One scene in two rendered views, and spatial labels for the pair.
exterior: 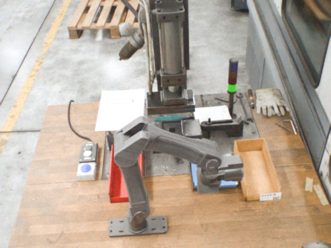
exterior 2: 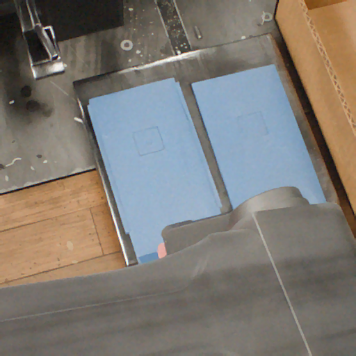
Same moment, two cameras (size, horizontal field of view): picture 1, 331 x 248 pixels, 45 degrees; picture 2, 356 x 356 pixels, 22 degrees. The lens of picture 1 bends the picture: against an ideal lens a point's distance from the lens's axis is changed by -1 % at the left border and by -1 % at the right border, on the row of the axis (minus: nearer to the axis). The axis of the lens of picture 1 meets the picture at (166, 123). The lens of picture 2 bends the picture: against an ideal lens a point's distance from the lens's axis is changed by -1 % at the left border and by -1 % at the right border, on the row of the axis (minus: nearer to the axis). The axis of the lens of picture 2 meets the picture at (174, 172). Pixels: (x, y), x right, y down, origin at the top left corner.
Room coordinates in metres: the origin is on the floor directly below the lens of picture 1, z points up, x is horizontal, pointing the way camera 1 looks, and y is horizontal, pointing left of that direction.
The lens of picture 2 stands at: (0.76, -0.03, 1.58)
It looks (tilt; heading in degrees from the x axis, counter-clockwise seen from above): 67 degrees down; 338
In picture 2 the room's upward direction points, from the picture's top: 5 degrees clockwise
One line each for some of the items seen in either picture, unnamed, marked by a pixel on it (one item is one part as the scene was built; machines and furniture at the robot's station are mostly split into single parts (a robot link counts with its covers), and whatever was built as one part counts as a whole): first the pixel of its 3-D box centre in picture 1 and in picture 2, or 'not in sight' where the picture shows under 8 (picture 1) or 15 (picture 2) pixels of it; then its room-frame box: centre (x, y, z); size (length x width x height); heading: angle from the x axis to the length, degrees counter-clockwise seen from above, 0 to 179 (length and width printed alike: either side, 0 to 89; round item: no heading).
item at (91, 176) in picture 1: (87, 173); not in sight; (1.09, 0.32, 0.90); 0.07 x 0.07 x 0.06; 0
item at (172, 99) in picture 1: (168, 69); not in sight; (1.29, -0.02, 1.22); 0.26 x 0.18 x 0.30; 0
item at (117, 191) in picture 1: (126, 171); not in sight; (1.06, 0.16, 0.93); 0.25 x 0.12 x 0.06; 0
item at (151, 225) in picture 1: (136, 220); not in sight; (0.82, 0.12, 0.94); 0.20 x 0.07 x 0.08; 90
